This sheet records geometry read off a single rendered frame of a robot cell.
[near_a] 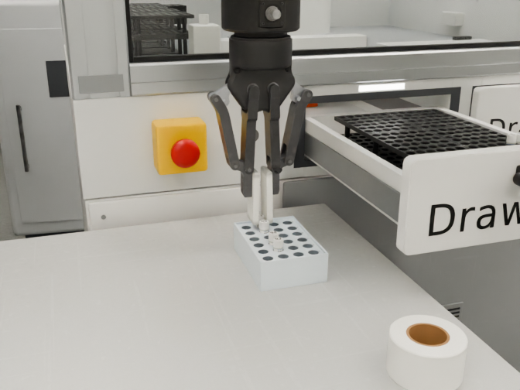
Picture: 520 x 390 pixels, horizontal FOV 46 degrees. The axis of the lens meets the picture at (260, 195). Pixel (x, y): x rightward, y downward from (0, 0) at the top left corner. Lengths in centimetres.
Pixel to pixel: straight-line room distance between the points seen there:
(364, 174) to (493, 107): 38
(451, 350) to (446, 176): 20
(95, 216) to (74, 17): 28
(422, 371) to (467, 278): 67
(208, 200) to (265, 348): 38
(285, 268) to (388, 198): 15
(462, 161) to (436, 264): 51
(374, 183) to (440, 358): 27
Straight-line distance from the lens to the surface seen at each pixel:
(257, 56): 72
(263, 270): 71
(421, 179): 67
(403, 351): 57
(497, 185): 73
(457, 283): 123
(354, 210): 105
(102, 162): 91
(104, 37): 88
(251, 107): 74
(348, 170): 83
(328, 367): 61
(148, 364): 62
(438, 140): 85
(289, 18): 72
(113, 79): 88
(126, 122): 90
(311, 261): 73
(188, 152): 84
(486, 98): 110
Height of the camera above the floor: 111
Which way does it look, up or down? 20 degrees down
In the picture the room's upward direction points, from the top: straight up
